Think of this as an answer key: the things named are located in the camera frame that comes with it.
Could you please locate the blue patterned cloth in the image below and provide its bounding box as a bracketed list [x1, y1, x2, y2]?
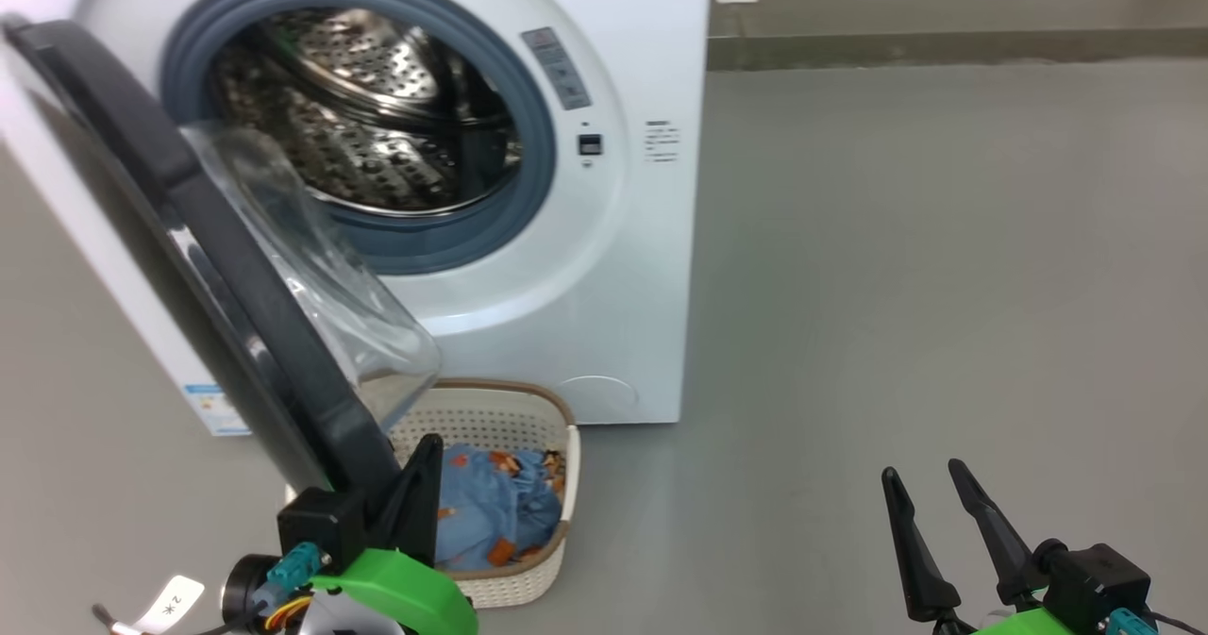
[436, 444, 567, 572]

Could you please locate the white cable tag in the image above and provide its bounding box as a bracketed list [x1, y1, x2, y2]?
[132, 576, 204, 634]

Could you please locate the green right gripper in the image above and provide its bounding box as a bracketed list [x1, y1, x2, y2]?
[881, 459, 1077, 635]

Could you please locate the cream perforated laundry basket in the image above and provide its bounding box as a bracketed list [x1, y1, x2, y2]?
[283, 378, 581, 610]

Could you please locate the round dark washer door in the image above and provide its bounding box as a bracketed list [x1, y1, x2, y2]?
[0, 17, 443, 523]

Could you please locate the white front-load washing machine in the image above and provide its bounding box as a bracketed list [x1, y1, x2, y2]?
[0, 0, 713, 438]

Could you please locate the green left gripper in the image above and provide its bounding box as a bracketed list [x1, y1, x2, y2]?
[311, 434, 478, 635]

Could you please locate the blue energy label sticker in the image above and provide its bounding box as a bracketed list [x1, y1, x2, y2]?
[184, 383, 251, 436]

